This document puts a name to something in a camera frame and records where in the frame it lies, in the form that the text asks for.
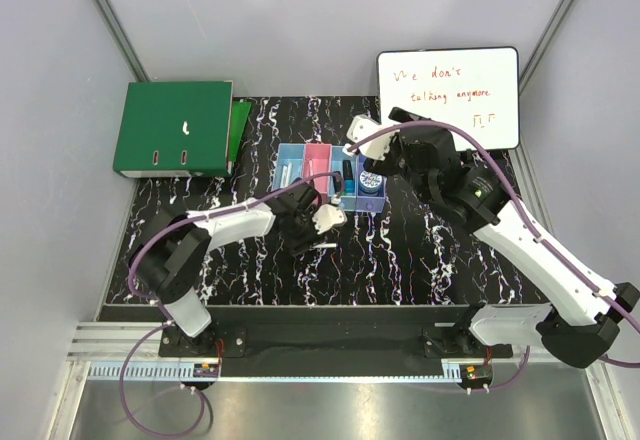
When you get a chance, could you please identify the white pen blue tip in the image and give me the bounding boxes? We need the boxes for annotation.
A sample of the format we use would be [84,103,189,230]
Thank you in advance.
[311,243,337,249]

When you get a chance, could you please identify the round blue tape tin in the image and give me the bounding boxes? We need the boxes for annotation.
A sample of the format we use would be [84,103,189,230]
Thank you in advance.
[358,170,384,196]

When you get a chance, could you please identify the white marker blue cap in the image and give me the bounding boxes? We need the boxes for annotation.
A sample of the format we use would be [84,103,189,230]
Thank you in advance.
[280,164,290,188]

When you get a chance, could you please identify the four-compartment colourful organizer tray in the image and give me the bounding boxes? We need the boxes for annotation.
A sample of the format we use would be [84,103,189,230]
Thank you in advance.
[272,142,389,214]

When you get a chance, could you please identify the blue capped marker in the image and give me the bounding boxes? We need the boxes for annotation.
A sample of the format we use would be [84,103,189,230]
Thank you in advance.
[342,159,355,195]

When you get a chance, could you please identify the green ring binder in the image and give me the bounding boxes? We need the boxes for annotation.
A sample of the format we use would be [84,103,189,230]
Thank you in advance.
[112,81,233,178]

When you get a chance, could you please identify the yellow highlighter pen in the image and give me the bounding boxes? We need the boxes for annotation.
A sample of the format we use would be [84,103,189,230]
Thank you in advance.
[285,162,293,186]

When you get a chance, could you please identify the green black marker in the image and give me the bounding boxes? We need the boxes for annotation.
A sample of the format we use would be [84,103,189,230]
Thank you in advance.
[332,171,343,197]

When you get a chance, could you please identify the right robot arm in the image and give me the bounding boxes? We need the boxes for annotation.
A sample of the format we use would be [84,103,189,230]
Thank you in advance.
[347,107,639,369]

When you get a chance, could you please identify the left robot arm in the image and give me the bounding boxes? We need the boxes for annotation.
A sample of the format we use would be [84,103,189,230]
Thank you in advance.
[129,181,343,356]

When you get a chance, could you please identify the white whiteboard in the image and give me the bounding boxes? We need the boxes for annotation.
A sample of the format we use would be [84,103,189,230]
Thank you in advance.
[377,46,520,150]

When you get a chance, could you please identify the black marble pattern mat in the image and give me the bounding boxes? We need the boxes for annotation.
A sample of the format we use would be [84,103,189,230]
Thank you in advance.
[105,96,544,307]

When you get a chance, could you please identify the green folder sheet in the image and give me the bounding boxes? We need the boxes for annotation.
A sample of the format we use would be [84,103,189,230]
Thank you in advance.
[229,101,252,166]

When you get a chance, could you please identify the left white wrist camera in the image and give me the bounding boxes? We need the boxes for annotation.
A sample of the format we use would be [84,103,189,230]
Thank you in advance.
[312,203,347,235]

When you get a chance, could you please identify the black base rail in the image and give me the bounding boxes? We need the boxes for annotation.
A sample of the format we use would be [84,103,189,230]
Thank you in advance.
[97,303,576,379]

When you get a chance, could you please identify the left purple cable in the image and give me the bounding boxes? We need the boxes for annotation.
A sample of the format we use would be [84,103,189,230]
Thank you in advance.
[118,173,344,436]

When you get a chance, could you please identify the purple cable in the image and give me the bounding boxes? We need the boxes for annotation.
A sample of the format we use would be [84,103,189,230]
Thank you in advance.
[342,119,640,394]
[118,173,344,436]

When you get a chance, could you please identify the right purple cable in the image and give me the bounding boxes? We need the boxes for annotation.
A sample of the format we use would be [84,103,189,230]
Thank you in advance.
[342,119,640,394]

